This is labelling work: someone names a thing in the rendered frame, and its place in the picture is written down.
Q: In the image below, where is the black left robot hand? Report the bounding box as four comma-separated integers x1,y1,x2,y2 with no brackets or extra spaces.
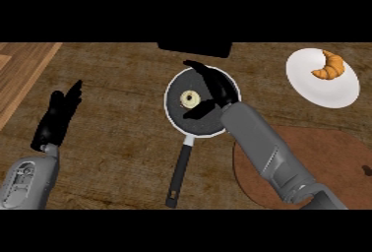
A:
30,79,84,153

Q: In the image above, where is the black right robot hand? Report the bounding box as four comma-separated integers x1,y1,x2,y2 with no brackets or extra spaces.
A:
182,59,241,120

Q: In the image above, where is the pale yellow cupcake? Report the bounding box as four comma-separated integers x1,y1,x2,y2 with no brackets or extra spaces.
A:
179,90,202,109

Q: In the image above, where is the black frying pan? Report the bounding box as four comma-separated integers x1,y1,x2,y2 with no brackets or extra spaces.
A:
163,65,242,209

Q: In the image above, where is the light wooden board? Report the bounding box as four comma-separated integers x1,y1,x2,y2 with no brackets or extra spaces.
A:
0,41,64,132

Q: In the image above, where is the brown wooden cutting board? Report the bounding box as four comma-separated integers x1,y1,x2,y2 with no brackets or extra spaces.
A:
232,125,372,211

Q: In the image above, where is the black flat appliance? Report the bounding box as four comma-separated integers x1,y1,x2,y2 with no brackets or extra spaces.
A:
157,41,233,59

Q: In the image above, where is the white round plate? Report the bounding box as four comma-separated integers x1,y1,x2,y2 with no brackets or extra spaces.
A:
285,47,362,109

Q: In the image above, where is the golden brown croissant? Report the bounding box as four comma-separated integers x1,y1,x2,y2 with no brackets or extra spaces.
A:
310,49,346,81

